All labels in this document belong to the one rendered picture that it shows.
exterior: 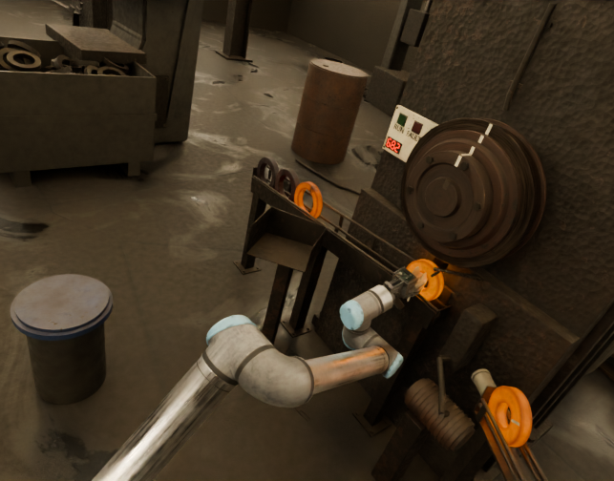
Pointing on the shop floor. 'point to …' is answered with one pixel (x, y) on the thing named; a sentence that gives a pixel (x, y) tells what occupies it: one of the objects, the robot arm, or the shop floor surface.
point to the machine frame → (586, 220)
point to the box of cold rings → (64, 110)
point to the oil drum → (328, 111)
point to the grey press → (147, 52)
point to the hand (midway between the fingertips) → (425, 276)
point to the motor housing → (394, 452)
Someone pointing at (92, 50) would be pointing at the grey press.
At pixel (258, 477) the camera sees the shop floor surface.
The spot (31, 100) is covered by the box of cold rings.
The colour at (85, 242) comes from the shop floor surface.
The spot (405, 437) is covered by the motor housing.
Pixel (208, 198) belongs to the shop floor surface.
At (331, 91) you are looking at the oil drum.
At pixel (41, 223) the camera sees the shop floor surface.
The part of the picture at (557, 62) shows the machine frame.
